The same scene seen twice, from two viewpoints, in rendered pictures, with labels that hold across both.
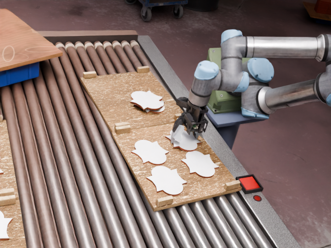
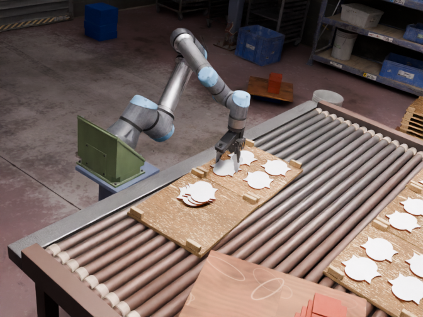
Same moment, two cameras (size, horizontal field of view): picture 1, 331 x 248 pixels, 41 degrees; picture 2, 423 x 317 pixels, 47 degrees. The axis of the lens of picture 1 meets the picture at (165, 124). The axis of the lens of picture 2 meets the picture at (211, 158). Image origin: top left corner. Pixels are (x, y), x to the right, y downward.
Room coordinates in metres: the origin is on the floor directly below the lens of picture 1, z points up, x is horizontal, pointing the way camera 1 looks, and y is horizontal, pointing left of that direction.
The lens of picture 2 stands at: (2.29, 1.55, 2.09)
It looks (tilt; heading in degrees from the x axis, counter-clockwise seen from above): 31 degrees down; 243
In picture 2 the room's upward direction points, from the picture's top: 9 degrees clockwise
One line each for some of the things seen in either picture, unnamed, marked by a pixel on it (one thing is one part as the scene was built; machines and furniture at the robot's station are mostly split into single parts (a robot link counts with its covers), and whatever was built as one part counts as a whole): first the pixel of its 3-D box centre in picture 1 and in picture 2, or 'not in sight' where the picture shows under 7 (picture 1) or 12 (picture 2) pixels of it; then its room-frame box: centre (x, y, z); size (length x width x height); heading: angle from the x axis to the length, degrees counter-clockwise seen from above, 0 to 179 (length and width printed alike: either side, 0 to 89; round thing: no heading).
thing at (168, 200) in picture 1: (164, 201); (295, 163); (1.04, -0.05, 0.95); 0.06 x 0.02 x 0.03; 122
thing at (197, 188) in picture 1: (174, 160); (250, 171); (1.27, -0.06, 0.93); 0.41 x 0.35 x 0.02; 32
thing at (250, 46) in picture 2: not in sight; (259, 44); (-0.89, -3.91, 0.19); 0.50 x 0.41 x 0.37; 114
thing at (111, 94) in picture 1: (133, 99); (195, 209); (1.62, 0.16, 0.93); 0.41 x 0.35 x 0.02; 33
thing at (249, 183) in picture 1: (248, 184); not in sight; (1.23, -0.35, 0.92); 0.06 x 0.06 x 0.01; 28
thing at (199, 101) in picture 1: (200, 96); (236, 121); (1.37, -0.10, 1.17); 0.08 x 0.08 x 0.05
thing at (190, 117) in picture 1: (195, 115); (234, 138); (1.36, -0.10, 1.09); 0.09 x 0.08 x 0.12; 32
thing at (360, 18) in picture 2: not in sight; (360, 15); (-2.02, -3.46, 0.74); 0.44 x 0.36 x 0.20; 107
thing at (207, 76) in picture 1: (205, 78); (239, 104); (1.36, -0.11, 1.25); 0.09 x 0.08 x 0.11; 105
